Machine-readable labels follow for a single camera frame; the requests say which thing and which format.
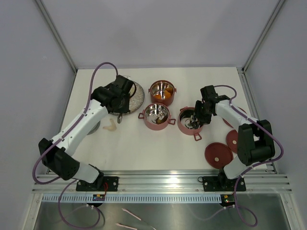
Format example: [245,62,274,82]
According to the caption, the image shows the pink lunch container with handle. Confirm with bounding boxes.
[177,106,203,141]

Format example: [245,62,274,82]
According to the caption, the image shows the orange fried chicken piece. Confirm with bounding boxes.
[164,88,173,99]

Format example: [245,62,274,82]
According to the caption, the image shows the dark red lunch container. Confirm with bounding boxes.
[148,80,177,106]

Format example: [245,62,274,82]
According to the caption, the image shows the brown shrimp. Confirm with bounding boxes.
[155,116,167,125]

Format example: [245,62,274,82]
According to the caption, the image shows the metal tongs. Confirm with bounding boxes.
[117,114,123,124]

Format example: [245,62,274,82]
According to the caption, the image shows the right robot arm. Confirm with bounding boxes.
[193,95,275,190]

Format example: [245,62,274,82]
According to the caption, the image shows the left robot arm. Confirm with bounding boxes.
[32,82,133,191]

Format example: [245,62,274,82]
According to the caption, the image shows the speckled ceramic plate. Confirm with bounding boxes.
[123,81,145,115]

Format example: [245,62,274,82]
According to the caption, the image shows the dark red lid back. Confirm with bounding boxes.
[222,108,246,130]

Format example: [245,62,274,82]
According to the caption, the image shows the dark red lid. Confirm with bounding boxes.
[204,142,234,169]
[226,130,238,153]
[222,108,246,130]

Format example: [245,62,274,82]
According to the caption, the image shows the grey glass pot lid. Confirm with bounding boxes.
[87,122,100,135]

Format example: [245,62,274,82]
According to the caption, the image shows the dark red lid middle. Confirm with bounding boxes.
[226,130,238,153]

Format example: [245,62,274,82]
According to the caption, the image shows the dark red lid front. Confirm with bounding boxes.
[204,142,234,169]

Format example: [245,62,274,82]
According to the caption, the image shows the pink stick upper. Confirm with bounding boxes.
[122,208,142,221]

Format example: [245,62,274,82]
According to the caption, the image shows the pink stick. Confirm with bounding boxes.
[122,208,142,221]
[115,223,137,230]

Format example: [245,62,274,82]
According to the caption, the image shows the pink stick lower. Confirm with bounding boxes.
[115,223,137,230]

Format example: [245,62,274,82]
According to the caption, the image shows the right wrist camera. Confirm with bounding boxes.
[200,85,218,102]

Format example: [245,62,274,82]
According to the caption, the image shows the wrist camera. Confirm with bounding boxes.
[113,75,137,97]
[200,85,218,102]

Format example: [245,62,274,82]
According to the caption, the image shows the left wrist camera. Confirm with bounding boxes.
[113,75,137,97]

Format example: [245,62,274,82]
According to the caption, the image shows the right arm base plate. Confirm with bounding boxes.
[197,176,236,192]

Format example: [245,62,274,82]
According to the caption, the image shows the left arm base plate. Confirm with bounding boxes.
[76,176,119,192]

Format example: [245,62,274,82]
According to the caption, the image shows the aluminium front rail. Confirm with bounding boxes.
[31,170,293,194]

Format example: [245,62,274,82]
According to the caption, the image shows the left aluminium post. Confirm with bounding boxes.
[34,0,78,75]

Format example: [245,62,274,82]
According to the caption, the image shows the aluminium post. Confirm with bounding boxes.
[34,0,78,75]
[242,0,287,74]

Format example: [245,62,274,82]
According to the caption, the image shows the white slotted cable duct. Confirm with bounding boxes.
[42,194,222,204]

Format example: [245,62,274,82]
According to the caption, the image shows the right aluminium post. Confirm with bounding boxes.
[242,0,287,74]

